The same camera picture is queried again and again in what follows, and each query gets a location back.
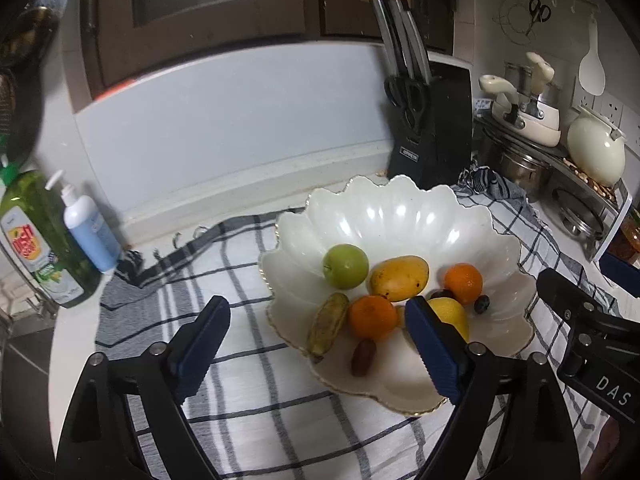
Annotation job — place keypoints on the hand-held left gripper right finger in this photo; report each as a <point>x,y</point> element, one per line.
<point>432,350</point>

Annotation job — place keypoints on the black frying pan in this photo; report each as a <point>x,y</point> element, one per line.
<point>12,115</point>

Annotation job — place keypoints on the red date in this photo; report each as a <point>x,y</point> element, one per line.
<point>362,357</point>

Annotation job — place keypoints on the yellow mango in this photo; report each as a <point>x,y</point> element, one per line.
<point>398,277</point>

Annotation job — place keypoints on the orange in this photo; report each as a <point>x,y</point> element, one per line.
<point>463,284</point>
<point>372,317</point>

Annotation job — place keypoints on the wooden bead trivet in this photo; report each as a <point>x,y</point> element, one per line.
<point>595,189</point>

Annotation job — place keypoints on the hanging black scissors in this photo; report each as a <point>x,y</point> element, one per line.
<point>539,12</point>

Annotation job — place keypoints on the green dish soap bottle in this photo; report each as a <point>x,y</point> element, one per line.
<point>45,250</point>

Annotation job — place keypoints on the white wall outlet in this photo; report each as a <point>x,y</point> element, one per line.
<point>610,110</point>
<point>582,95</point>

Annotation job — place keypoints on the glass jar of chili sauce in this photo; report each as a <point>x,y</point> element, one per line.
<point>630,240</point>

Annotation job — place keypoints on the white rice paddle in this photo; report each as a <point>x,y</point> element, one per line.
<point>592,72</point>

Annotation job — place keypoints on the blueberry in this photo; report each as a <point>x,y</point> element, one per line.
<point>481,304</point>

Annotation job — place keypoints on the steel pan lid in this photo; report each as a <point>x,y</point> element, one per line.
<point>580,215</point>

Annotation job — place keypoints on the dark plum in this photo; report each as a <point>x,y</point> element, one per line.
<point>442,294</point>

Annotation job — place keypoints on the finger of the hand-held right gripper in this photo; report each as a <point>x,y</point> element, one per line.
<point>622,270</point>
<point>565,292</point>

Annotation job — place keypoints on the cream ceramic lidded pot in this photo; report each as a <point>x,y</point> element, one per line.
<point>595,150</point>

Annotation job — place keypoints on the white scalloped bowl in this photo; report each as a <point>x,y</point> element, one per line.
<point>400,215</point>

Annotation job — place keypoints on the cream saucepan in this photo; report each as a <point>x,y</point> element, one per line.
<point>540,132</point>

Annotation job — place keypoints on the grey checked cloth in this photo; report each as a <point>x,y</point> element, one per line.
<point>260,400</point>

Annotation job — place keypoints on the blue pump bottle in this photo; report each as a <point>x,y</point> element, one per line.
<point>92,235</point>

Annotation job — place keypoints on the brown window frame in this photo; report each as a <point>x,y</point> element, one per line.
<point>280,0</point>

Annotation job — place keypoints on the green apple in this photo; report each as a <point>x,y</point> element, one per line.
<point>345,266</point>

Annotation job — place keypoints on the large steel stockpot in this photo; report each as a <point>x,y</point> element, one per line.
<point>520,167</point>

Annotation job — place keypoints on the yellow lemon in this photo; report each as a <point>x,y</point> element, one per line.
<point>454,317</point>

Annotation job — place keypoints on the black kitchen scissors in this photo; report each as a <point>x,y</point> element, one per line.
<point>412,97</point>

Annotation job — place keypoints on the metal counter rack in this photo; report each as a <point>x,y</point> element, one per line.
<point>615,225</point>

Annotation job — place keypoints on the person's right hand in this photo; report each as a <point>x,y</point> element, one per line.
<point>622,455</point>

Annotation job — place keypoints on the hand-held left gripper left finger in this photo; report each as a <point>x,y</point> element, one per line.
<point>200,350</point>

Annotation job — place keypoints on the black knife block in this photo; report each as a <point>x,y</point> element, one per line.
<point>442,125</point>

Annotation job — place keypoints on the small spotted banana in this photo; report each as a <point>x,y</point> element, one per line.
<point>327,327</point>

